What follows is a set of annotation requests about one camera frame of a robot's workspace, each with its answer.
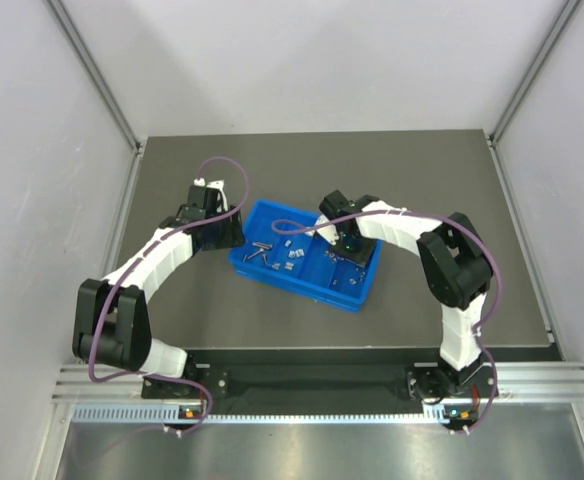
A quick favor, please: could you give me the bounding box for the slotted cable duct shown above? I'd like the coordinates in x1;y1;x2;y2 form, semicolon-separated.
71;403;461;425

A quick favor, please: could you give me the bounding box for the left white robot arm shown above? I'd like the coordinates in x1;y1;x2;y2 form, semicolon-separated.
72;178;245;378

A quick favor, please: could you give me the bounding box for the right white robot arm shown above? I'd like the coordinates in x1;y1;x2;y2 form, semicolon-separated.
316;190;493;394

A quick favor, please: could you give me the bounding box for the blue compartment bin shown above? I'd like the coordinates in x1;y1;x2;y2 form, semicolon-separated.
229;199;381;312

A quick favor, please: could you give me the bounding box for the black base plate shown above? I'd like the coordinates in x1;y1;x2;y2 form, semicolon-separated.
140;362;453;401

